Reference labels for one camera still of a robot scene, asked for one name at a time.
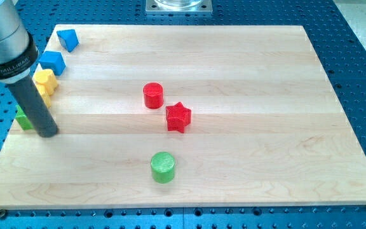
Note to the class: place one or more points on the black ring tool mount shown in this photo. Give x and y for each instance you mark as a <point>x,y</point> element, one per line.
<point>20,63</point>

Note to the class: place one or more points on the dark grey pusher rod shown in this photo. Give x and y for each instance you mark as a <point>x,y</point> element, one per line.
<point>29,99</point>

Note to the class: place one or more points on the green cylinder block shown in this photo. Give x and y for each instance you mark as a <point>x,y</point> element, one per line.
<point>163,167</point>

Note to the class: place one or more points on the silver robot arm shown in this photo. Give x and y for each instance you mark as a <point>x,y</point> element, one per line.
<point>18,52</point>

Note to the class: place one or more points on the yellow block behind rod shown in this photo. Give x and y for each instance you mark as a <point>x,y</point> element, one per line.
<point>44,95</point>

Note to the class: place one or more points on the yellow heart block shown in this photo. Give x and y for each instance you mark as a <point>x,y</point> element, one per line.
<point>46,78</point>

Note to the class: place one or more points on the green block behind rod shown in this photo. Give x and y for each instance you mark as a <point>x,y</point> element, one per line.
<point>22,119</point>

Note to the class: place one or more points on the blue cube block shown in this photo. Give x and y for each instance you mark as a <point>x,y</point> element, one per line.
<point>54,61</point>

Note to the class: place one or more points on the blue triangle block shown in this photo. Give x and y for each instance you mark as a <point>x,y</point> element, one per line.
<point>68,39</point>

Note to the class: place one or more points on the wooden board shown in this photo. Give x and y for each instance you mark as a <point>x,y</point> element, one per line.
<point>267,127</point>

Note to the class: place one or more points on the left board screw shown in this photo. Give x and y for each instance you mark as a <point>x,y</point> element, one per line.
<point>3,213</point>

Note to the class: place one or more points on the red cylinder block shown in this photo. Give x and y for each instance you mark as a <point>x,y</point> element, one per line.
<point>153,95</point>

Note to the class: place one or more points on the red star block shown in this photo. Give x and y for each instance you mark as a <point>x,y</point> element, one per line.
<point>177,117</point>

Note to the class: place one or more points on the metal base plate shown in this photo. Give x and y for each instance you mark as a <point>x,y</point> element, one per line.
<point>161,7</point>

